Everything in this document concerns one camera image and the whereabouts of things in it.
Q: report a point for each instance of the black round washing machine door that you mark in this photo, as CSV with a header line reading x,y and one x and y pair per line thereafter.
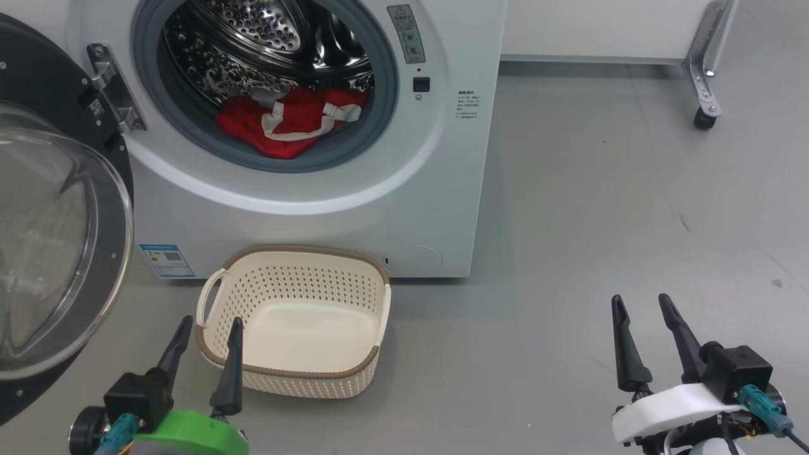
x,y
63,240

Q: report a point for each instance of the white cart with metal leg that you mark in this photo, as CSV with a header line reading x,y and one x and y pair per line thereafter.
x,y
600,28

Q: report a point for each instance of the blue white energy label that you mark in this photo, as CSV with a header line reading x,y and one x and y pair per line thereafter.
x,y
167,260

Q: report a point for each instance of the white washing machine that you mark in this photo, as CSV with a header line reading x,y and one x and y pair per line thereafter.
x,y
354,208

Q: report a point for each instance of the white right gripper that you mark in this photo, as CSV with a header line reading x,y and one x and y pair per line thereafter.
x,y
670,407

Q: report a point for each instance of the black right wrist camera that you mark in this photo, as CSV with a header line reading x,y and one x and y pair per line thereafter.
x,y
736,370

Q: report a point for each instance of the red white striped garment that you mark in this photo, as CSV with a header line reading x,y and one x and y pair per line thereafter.
x,y
291,136

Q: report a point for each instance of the grey warning sticker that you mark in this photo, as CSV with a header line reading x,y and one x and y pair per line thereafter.
x,y
406,35

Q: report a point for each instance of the cream perforated laundry basket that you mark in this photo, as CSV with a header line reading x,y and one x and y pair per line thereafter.
x,y
316,335

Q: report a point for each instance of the black caster wheel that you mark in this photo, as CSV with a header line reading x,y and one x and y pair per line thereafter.
x,y
706,119

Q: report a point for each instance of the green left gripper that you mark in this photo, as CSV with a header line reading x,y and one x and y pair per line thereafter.
x,y
189,436

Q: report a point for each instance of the steel washing machine drum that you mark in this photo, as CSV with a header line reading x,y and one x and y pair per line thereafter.
x,y
253,38

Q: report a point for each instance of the small printed text sticker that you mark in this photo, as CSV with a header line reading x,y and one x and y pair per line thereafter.
x,y
468,104

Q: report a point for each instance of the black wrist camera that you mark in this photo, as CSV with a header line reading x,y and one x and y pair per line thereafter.
x,y
136,398
736,370

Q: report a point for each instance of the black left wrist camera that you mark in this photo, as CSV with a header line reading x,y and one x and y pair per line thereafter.
x,y
136,398

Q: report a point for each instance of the metal door hinge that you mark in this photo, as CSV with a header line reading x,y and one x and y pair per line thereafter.
x,y
114,88

